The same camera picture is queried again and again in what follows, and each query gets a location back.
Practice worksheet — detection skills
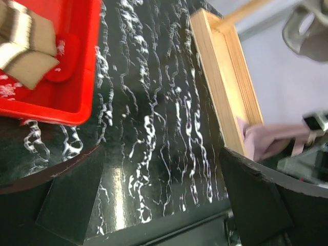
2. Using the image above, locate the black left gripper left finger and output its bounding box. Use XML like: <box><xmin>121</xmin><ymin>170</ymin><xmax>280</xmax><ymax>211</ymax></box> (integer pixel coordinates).
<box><xmin>1</xmin><ymin>147</ymin><xmax>104</xmax><ymax>245</ymax></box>

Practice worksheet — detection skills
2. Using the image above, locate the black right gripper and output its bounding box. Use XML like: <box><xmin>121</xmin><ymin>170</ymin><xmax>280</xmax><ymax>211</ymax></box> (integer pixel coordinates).
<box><xmin>277</xmin><ymin>146</ymin><xmax>327</xmax><ymax>185</ymax></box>

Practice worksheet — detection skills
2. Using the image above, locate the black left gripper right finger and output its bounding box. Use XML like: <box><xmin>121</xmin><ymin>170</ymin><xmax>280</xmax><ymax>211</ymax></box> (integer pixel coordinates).
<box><xmin>219</xmin><ymin>148</ymin><xmax>327</xmax><ymax>245</ymax></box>

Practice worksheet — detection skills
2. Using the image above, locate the white clip hanger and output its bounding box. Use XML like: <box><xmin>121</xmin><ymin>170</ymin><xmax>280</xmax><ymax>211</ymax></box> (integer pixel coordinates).
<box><xmin>282</xmin><ymin>0</ymin><xmax>327</xmax><ymax>63</ymax></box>

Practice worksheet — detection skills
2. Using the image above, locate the brown striped sock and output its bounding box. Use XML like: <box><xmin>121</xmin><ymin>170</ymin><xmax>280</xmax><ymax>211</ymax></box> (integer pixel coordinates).
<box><xmin>1</xmin><ymin>43</ymin><xmax>59</xmax><ymax>90</ymax></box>
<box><xmin>1</xmin><ymin>1</ymin><xmax>57</xmax><ymax>56</ymax></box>

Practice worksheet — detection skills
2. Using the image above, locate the mauve sock in tray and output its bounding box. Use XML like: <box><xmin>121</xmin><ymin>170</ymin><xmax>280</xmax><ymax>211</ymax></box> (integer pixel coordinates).
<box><xmin>237</xmin><ymin>117</ymin><xmax>310</xmax><ymax>161</ymax></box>

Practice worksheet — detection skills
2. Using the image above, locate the red plastic bin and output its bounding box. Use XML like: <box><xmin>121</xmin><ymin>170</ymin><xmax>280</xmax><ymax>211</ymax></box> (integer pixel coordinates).
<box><xmin>1</xmin><ymin>0</ymin><xmax>101</xmax><ymax>126</ymax></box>

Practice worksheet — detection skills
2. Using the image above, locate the red snowflake sock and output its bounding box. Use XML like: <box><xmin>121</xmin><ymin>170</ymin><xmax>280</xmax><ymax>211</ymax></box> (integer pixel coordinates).
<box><xmin>1</xmin><ymin>33</ymin><xmax>80</xmax><ymax>100</ymax></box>

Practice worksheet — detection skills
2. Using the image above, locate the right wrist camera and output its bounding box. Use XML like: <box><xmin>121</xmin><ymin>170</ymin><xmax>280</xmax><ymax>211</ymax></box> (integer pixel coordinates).
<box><xmin>302</xmin><ymin>110</ymin><xmax>327</xmax><ymax>132</ymax></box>

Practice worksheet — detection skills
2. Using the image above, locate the wooden rack frame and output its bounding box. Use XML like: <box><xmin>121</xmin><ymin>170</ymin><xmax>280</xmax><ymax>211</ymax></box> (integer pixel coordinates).
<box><xmin>190</xmin><ymin>1</ymin><xmax>268</xmax><ymax>157</ymax></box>

